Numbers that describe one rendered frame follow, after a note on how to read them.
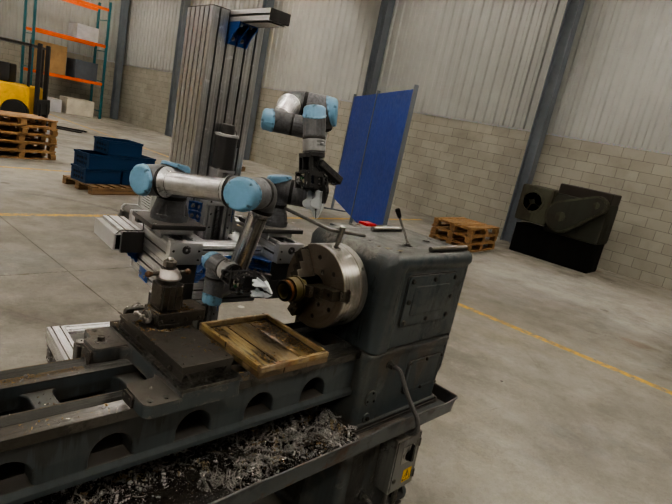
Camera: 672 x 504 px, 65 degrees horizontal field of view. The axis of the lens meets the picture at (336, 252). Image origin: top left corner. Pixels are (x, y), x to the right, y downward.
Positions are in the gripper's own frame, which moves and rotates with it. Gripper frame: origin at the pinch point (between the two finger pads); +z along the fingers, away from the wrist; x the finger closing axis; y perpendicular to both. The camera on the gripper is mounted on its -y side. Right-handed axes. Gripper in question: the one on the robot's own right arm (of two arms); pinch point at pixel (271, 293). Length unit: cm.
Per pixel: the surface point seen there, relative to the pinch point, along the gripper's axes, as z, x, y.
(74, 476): 13, -38, 64
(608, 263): -177, -97, -1022
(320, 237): -20.4, 12.9, -38.4
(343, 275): 9.7, 8.4, -22.7
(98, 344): -15, -18, 49
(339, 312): 11.7, -4.7, -22.6
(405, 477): 25, -85, -76
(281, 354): 7.1, -19.7, -3.4
